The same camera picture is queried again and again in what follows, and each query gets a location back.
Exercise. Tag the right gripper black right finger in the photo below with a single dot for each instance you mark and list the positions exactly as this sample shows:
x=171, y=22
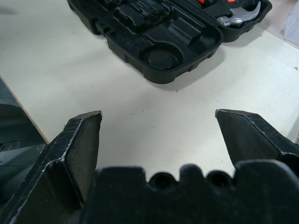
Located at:
x=252, y=137

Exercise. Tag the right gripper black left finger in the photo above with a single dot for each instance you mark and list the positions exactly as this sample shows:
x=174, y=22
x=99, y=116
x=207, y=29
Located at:
x=58, y=158

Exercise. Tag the black plastic tool case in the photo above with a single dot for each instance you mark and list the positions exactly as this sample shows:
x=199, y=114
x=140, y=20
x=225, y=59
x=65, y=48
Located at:
x=149, y=35

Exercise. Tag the clear plastic bag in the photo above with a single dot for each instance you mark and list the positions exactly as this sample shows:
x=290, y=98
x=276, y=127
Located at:
x=292, y=25

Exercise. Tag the silver claw hammer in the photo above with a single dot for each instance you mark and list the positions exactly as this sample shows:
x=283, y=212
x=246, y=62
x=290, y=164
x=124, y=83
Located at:
x=243, y=17

